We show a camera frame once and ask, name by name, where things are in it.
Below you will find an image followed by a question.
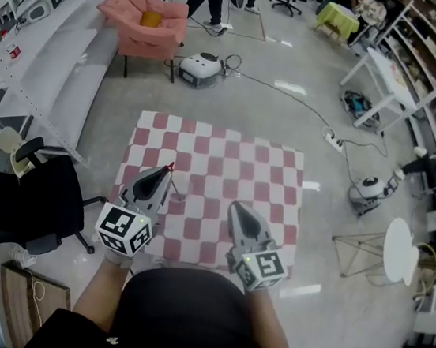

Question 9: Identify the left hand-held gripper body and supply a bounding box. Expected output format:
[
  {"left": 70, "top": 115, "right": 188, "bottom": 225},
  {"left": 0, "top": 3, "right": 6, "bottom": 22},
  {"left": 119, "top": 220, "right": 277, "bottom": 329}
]
[{"left": 91, "top": 191, "right": 163, "bottom": 260}]

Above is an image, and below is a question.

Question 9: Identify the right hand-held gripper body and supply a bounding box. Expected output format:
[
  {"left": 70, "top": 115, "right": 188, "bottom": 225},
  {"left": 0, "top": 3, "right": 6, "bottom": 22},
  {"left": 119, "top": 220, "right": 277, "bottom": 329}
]
[{"left": 221, "top": 235, "right": 293, "bottom": 297}]

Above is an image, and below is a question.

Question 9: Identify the clear cup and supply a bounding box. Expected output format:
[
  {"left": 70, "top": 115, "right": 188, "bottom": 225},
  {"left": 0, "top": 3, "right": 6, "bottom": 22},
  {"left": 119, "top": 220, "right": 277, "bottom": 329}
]
[{"left": 164, "top": 178, "right": 193, "bottom": 217}]

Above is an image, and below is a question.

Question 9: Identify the red star stick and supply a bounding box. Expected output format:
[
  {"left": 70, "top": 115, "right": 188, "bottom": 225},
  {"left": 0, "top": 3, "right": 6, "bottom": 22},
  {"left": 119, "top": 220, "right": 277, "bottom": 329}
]
[{"left": 162, "top": 160, "right": 186, "bottom": 198}]

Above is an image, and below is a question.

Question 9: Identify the person's left forearm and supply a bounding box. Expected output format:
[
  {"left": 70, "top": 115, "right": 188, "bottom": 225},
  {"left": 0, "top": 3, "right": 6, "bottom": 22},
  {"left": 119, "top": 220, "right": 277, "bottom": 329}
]
[{"left": 69, "top": 249, "right": 137, "bottom": 336}]

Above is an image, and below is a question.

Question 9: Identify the person's right forearm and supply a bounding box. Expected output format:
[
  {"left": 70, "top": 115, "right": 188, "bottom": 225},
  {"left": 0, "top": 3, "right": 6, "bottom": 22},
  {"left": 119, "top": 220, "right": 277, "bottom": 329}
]
[{"left": 236, "top": 286, "right": 299, "bottom": 348}]

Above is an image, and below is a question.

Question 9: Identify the pink white checkered tablecloth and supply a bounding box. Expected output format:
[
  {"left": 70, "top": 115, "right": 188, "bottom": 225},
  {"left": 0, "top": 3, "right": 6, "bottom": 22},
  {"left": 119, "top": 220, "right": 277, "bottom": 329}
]
[{"left": 103, "top": 107, "right": 314, "bottom": 281}]

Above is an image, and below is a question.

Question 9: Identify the person's black clothing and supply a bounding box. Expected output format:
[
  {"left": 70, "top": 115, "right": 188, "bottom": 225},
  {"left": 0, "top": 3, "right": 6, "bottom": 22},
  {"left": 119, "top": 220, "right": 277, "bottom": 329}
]
[{"left": 21, "top": 246, "right": 350, "bottom": 348}]

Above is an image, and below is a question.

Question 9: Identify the white shoe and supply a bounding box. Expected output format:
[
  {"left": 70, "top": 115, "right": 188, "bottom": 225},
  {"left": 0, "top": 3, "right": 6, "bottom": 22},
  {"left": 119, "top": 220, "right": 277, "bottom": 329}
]
[{"left": 9, "top": 244, "right": 39, "bottom": 270}]

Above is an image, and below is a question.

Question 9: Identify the grey round floor appliance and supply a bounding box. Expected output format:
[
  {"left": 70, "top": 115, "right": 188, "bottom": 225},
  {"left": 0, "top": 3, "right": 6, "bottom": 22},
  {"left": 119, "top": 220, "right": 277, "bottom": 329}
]
[{"left": 345, "top": 172, "right": 389, "bottom": 220}]

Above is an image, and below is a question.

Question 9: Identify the white power strip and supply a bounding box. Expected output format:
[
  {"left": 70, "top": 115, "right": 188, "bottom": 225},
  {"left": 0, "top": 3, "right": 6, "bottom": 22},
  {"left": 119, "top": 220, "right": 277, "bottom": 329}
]
[{"left": 320, "top": 126, "right": 347, "bottom": 152}]

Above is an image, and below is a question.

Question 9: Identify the black office chair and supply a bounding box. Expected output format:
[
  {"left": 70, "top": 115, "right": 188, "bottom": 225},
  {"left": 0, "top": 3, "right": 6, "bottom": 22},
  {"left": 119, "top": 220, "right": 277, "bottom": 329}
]
[{"left": 0, "top": 131, "right": 114, "bottom": 272}]

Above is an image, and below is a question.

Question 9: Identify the white domed floor appliance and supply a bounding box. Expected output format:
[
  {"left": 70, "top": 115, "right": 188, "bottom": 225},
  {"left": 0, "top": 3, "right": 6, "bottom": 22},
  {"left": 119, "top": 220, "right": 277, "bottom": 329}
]
[{"left": 175, "top": 49, "right": 229, "bottom": 92}]

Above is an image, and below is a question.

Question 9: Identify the cream plastic object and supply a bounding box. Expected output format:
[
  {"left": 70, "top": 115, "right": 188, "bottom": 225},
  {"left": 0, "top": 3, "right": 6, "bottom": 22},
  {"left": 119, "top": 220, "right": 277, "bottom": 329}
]
[{"left": 0, "top": 125, "right": 36, "bottom": 180}]

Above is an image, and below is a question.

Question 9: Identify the wooden board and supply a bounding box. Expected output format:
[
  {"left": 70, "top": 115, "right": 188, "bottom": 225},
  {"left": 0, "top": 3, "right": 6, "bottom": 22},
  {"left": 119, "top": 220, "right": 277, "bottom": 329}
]
[{"left": 0, "top": 262, "right": 77, "bottom": 348}]

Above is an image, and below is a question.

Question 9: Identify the white round side table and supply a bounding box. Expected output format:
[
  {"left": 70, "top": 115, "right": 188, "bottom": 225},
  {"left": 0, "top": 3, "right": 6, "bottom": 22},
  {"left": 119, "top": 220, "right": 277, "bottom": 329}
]
[{"left": 378, "top": 215, "right": 424, "bottom": 288}]

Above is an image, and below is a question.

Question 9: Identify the pink armchair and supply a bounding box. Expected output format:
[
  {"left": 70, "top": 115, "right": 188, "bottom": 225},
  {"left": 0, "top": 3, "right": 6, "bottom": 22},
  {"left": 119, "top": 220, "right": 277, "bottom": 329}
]
[{"left": 87, "top": 0, "right": 191, "bottom": 85}]

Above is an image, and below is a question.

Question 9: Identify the blue black bag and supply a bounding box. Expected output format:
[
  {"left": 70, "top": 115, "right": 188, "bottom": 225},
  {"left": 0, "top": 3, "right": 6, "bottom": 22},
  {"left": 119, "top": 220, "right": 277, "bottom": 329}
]
[{"left": 339, "top": 89, "right": 384, "bottom": 125}]

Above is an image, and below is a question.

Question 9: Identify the white metal shelf rack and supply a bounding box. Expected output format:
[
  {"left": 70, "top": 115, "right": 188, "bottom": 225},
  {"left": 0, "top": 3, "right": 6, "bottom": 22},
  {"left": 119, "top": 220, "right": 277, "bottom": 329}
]
[{"left": 0, "top": 0, "right": 135, "bottom": 169}]

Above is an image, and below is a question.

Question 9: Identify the yellow cushion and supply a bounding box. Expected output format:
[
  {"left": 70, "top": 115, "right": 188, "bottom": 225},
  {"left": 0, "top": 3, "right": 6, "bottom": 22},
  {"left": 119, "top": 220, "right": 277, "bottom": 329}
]
[{"left": 139, "top": 9, "right": 162, "bottom": 29}]

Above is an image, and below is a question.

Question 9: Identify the red white can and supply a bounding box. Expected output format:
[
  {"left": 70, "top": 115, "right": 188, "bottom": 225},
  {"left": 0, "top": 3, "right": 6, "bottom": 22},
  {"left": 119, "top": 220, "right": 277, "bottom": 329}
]
[{"left": 4, "top": 42, "right": 23, "bottom": 62}]

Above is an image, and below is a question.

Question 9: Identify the white rectangular table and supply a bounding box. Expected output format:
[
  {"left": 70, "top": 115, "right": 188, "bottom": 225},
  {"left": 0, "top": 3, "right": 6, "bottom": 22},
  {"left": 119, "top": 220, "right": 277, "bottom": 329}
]
[{"left": 334, "top": 43, "right": 425, "bottom": 136}]

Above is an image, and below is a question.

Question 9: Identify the green cloth covered table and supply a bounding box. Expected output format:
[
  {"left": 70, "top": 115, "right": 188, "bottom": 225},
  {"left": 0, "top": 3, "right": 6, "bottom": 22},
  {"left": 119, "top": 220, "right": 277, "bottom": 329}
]
[{"left": 313, "top": 0, "right": 363, "bottom": 42}]

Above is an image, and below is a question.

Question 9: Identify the gold wire stand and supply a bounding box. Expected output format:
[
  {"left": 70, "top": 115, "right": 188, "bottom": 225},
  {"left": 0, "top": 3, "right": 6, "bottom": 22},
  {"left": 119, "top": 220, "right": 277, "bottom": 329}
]
[{"left": 326, "top": 225, "right": 394, "bottom": 285}]

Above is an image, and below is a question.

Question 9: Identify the thin white cable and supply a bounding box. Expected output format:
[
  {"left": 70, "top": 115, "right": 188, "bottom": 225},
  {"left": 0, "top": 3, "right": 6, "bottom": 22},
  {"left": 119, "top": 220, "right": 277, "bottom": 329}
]
[{"left": 19, "top": 269, "right": 50, "bottom": 324}]

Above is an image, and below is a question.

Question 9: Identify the black floor cable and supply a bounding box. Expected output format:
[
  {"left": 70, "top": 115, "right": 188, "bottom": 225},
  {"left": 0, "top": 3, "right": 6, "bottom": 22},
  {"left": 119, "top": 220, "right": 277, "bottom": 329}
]
[{"left": 209, "top": 51, "right": 336, "bottom": 131}]

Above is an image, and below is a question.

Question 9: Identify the yellow hose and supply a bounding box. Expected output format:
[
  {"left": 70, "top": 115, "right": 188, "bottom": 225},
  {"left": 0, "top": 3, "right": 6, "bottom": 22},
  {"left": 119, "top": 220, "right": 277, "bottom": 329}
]
[{"left": 408, "top": 241, "right": 436, "bottom": 304}]

